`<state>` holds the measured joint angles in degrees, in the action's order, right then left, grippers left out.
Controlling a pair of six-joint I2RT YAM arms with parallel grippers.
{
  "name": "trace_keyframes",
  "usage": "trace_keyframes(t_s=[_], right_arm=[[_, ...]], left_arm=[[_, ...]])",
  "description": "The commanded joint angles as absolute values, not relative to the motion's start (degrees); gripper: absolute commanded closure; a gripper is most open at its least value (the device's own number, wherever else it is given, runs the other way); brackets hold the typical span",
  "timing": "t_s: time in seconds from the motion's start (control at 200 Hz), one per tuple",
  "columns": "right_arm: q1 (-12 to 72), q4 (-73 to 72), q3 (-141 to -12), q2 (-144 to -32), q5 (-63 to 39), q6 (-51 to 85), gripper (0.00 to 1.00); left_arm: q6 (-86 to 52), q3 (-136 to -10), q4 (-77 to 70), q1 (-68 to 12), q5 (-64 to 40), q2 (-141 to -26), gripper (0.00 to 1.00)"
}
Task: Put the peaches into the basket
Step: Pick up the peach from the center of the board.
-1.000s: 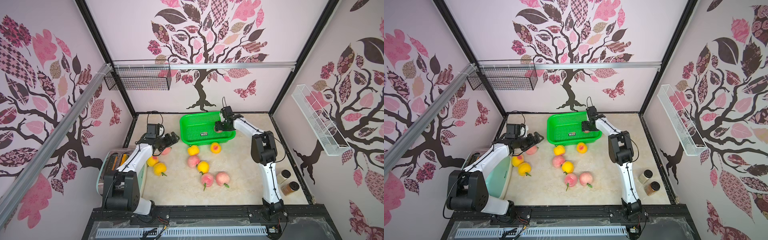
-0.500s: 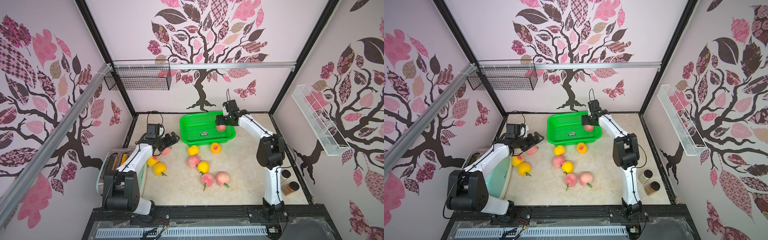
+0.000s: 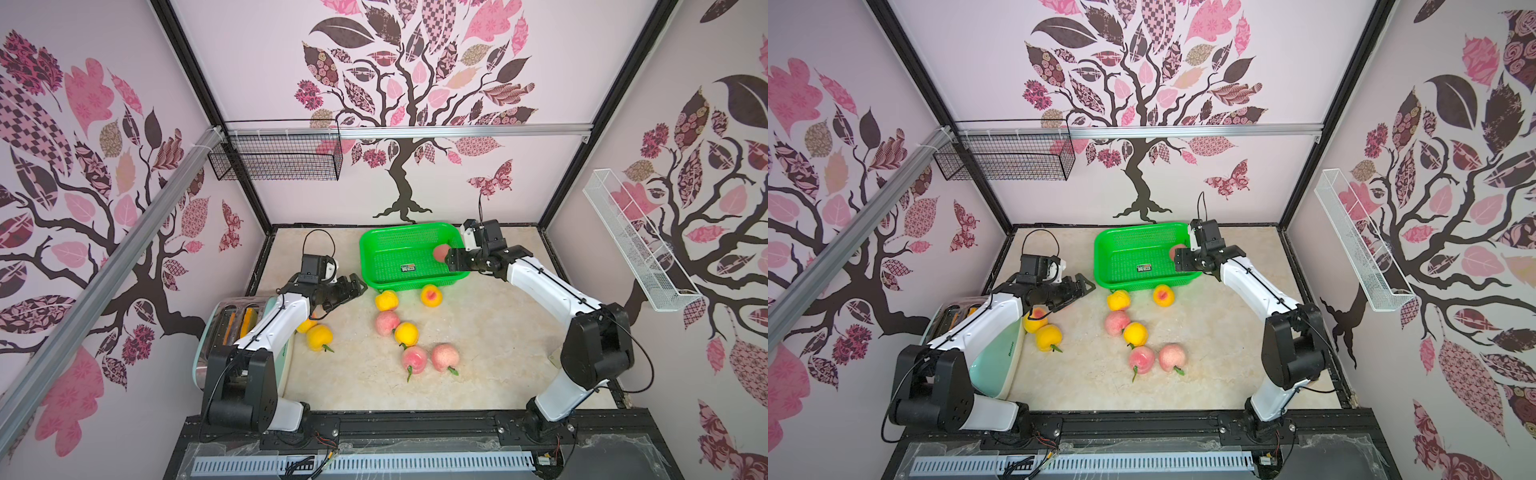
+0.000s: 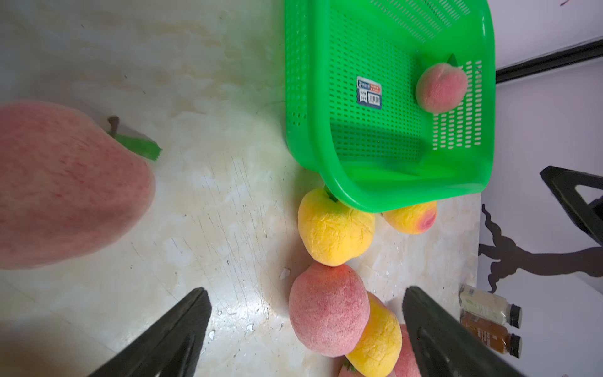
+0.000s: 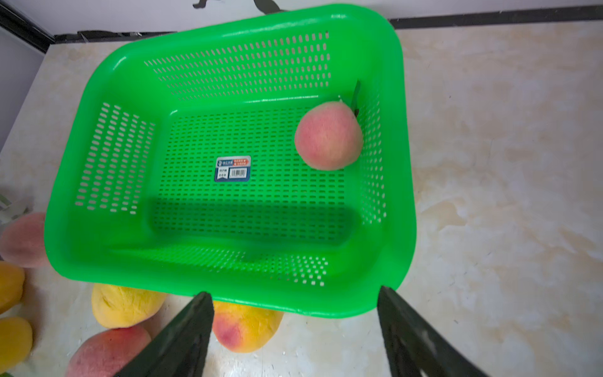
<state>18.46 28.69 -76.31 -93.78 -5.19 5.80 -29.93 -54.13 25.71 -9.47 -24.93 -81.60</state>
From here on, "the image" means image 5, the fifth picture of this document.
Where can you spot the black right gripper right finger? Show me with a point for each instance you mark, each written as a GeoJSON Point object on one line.
{"type": "Point", "coordinates": [413, 346]}

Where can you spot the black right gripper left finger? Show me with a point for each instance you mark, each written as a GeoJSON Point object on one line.
{"type": "Point", "coordinates": [181, 348]}

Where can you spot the yellow peach with green leaf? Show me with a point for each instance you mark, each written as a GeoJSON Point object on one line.
{"type": "Point", "coordinates": [16, 341]}

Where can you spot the yellow peach with red spot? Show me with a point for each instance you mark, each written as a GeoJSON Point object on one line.
{"type": "Point", "coordinates": [12, 279]}

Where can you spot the pink peach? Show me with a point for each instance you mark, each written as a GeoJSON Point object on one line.
{"type": "Point", "coordinates": [329, 137]}
{"type": "Point", "coordinates": [22, 242]}
{"type": "Point", "coordinates": [108, 352]}

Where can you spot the yellow red peach below basket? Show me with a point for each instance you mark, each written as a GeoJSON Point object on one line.
{"type": "Point", "coordinates": [244, 329]}

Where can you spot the green plastic basket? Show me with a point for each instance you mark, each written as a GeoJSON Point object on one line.
{"type": "Point", "coordinates": [264, 161]}

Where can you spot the basket barcode label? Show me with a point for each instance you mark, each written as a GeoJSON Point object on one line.
{"type": "Point", "coordinates": [233, 169]}

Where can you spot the white power plug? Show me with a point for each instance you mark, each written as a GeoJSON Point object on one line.
{"type": "Point", "coordinates": [14, 208]}

